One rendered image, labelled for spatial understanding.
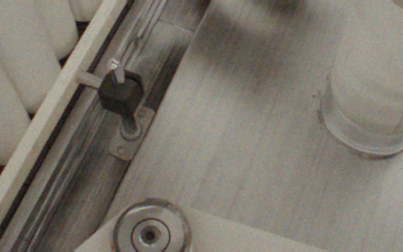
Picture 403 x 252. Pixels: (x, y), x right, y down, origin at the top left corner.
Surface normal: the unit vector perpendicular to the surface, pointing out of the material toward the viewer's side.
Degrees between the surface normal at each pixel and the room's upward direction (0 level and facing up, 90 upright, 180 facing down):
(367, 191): 0
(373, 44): 91
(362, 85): 92
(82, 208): 0
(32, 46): 90
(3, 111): 90
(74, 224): 0
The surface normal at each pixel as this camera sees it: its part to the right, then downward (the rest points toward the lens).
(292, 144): -0.03, -0.50
